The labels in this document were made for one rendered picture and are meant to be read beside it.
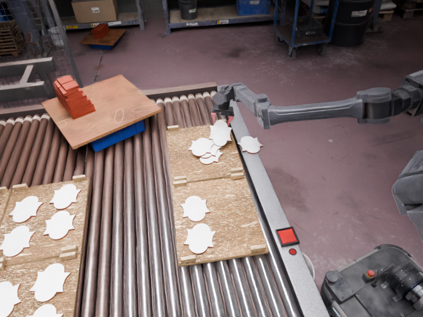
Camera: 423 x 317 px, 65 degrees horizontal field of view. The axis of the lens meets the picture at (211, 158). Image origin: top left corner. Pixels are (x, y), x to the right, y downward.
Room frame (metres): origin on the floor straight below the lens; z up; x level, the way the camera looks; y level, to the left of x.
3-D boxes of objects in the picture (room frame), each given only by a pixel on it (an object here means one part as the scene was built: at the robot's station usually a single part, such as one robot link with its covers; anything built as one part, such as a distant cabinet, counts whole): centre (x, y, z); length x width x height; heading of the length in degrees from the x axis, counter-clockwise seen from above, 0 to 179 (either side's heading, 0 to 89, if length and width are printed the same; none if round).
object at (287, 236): (0.76, -0.29, 0.92); 0.06 x 0.06 x 0.01; 9
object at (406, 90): (0.92, -0.64, 1.45); 0.09 x 0.08 x 0.12; 25
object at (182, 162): (1.29, 0.04, 0.93); 0.41 x 0.35 x 0.02; 8
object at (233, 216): (0.87, -0.01, 0.93); 0.41 x 0.35 x 0.02; 7
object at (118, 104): (1.59, 0.61, 1.03); 0.50 x 0.50 x 0.02; 35
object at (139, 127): (1.53, 0.57, 0.97); 0.31 x 0.31 x 0.10; 35
